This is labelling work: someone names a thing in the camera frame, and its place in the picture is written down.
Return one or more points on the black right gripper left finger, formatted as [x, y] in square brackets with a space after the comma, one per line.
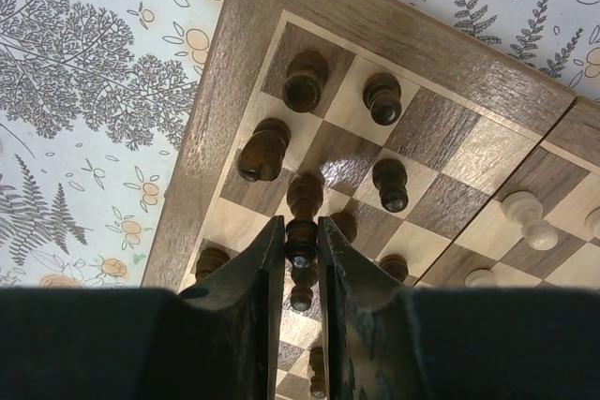
[217, 339]

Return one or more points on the dark chess knight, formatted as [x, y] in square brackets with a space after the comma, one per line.
[261, 158]

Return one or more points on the dark chess rook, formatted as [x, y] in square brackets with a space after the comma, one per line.
[307, 74]

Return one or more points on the floral table mat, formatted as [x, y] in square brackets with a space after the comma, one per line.
[95, 101]

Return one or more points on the dark chess piece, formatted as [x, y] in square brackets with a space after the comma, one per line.
[304, 198]

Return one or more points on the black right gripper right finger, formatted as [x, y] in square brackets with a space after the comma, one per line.
[384, 340]

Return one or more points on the white chess pawn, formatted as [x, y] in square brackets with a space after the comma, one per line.
[526, 210]

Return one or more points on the dark chess pawn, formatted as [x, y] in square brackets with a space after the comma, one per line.
[390, 178]
[381, 96]

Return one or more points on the wooden chess board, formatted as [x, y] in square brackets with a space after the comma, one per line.
[475, 127]

